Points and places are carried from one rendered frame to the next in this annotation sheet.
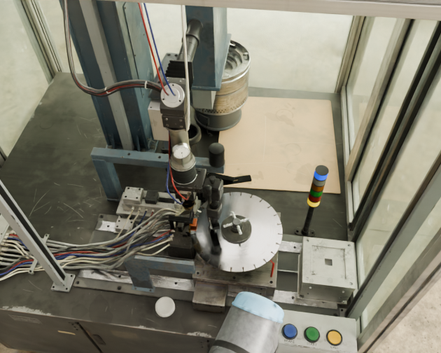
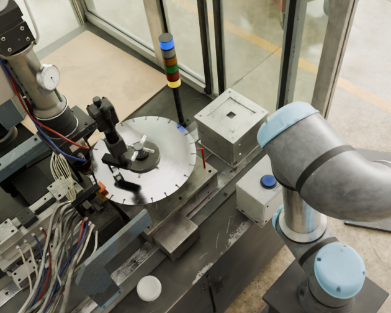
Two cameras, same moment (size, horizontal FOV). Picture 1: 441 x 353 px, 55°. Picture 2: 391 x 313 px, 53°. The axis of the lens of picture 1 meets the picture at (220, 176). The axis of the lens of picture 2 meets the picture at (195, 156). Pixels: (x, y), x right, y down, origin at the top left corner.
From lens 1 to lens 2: 0.56 m
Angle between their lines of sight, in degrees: 28
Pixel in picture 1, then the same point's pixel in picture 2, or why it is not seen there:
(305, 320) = (267, 163)
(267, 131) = (64, 87)
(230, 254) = (162, 177)
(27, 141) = not seen: outside the picture
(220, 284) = (174, 217)
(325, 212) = not seen: hidden behind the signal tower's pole
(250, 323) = (311, 126)
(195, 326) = (191, 271)
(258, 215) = (146, 131)
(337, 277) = (249, 118)
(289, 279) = (213, 164)
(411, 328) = not seen: hidden behind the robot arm
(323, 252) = (220, 113)
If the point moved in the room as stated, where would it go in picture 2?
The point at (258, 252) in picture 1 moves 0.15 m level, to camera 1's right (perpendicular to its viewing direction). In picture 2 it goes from (181, 153) to (209, 121)
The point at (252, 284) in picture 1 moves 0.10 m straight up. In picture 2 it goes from (198, 187) to (195, 169)
